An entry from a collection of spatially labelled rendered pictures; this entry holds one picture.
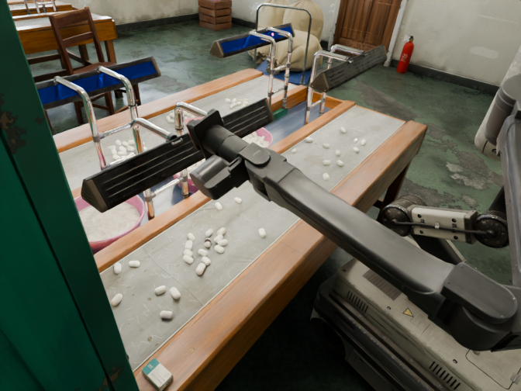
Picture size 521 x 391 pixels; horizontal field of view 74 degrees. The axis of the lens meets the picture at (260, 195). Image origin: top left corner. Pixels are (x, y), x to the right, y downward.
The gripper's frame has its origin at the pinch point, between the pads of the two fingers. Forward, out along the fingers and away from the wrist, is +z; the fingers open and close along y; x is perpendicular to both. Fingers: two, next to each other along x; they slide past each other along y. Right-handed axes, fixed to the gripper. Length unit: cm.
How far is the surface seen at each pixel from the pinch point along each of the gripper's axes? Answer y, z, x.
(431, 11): 194, 160, 432
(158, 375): 30, -24, -39
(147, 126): 6.7, 17.3, -4.2
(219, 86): 68, 104, 66
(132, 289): 36.4, 2.8, -33.7
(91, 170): 41, 65, -21
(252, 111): 19.1, 12.1, 24.8
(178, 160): 11.7, 5.1, -4.7
